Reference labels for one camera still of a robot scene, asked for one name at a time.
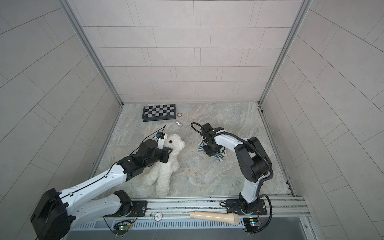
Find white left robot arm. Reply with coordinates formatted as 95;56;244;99
31;140;173;240

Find folded black chess board box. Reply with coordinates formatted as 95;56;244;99
142;104;177;122

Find white fluffy teddy bear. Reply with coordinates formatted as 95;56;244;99
143;134;186;197

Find beige wooden handle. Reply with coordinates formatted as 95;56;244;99
190;211;240;225

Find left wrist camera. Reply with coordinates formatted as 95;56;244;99
155;132;168;150

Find black corrugated cable conduit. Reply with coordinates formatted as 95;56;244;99
190;121;274;235

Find right green circuit board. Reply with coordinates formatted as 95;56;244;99
243;218;261;233

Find blue white striped shirt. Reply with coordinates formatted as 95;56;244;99
197;141;227;162

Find green circuit board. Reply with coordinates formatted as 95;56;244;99
114;220;133;232
243;218;261;233

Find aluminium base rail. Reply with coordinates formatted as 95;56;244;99
56;195;307;223

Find left green circuit board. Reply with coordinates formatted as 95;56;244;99
114;220;133;232

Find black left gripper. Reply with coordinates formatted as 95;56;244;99
142;146;175;169

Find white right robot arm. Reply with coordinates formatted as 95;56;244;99
197;123;274;215

